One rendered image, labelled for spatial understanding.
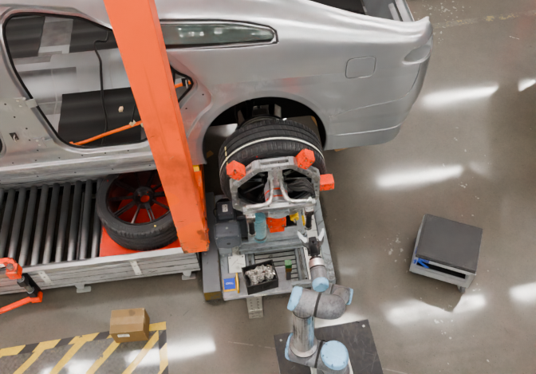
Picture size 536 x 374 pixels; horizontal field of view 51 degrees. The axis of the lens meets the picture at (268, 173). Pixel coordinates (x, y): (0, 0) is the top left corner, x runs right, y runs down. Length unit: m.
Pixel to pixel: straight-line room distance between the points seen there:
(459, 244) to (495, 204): 0.79
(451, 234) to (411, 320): 0.64
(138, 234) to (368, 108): 1.69
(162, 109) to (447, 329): 2.47
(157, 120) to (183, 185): 0.52
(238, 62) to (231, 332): 1.83
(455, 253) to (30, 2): 2.93
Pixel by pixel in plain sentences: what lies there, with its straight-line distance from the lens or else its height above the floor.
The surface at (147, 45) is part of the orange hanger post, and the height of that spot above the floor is 2.21.
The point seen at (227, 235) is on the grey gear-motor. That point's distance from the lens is 3.79.
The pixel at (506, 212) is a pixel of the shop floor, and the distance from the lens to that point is 4.64.
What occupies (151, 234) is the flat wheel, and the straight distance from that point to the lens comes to 3.79.
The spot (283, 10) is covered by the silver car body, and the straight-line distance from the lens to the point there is 3.05.
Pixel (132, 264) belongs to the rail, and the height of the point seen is 0.33.
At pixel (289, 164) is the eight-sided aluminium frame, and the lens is 3.19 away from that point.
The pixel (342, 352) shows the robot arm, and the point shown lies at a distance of 3.19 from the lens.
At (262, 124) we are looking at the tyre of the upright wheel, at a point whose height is 1.18.
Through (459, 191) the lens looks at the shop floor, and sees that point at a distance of 4.63.
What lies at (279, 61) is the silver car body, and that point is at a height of 1.57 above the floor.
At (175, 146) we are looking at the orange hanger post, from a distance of 2.74.
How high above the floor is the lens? 3.66
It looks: 53 degrees down
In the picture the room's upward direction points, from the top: 3 degrees counter-clockwise
